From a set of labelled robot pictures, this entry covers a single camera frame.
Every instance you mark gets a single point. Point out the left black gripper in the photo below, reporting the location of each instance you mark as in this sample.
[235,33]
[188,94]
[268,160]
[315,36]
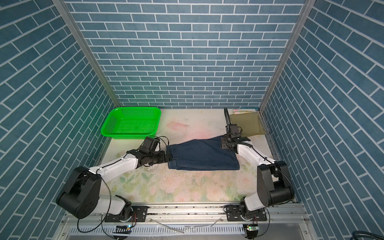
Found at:
[163,158]

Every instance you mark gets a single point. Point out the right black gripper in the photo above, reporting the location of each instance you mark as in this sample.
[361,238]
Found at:
[223,141]

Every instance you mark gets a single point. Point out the dark navy skirt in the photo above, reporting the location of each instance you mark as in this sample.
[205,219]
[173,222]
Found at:
[202,155]

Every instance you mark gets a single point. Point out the olive khaki skirt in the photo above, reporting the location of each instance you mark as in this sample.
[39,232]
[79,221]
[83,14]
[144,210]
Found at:
[250,123]

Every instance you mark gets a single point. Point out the floral pastel skirt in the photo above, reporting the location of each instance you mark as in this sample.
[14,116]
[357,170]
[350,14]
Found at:
[243,111]

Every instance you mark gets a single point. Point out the green plastic basket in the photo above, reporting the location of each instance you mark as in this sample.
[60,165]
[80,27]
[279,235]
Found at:
[131,123]

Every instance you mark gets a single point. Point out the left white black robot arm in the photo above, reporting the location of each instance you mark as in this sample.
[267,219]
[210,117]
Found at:
[86,191]

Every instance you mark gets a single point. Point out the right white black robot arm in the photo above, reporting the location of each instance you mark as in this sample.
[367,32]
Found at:
[274,185]

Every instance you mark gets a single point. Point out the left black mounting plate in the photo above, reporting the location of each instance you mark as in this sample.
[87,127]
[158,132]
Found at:
[141,213]

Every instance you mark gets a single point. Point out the black mounting plate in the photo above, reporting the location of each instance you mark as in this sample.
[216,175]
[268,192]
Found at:
[236,213]
[141,213]

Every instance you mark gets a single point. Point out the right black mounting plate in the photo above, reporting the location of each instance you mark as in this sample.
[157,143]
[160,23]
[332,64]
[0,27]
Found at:
[236,213]

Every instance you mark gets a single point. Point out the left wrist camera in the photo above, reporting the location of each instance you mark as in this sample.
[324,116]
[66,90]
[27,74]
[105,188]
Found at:
[150,145]

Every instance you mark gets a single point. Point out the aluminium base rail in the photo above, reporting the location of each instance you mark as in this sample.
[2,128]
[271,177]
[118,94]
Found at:
[194,214]

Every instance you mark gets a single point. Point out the white slotted cable duct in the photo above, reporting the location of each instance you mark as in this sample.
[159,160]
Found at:
[160,231]

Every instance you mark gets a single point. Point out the right aluminium corner post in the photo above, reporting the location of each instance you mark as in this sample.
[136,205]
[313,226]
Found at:
[304,14]

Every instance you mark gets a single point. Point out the aluminium corner post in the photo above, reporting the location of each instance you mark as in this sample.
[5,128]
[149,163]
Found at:
[81,41]
[304,14]

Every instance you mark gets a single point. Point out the left aluminium corner post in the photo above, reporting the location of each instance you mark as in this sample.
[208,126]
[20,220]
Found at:
[81,41]

